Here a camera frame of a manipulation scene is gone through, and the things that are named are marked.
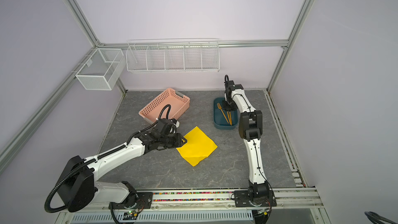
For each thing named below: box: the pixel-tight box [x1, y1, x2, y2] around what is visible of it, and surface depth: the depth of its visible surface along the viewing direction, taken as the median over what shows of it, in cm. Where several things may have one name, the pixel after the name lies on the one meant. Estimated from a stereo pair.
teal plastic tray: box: [213, 97, 239, 130], surface depth 107 cm
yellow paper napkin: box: [176, 126, 219, 167], surface depth 92 cm
